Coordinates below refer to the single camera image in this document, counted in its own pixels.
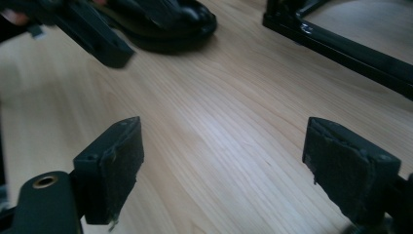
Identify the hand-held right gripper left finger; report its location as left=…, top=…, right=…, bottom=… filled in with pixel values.
left=72, top=116, right=145, bottom=226

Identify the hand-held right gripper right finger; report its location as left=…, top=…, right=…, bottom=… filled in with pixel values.
left=301, top=116, right=402, bottom=226

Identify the red and black shoe rack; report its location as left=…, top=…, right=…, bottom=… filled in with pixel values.
left=262, top=0, right=413, bottom=101

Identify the black leather shoe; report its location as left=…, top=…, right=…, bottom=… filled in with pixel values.
left=103, top=0, right=218, bottom=55

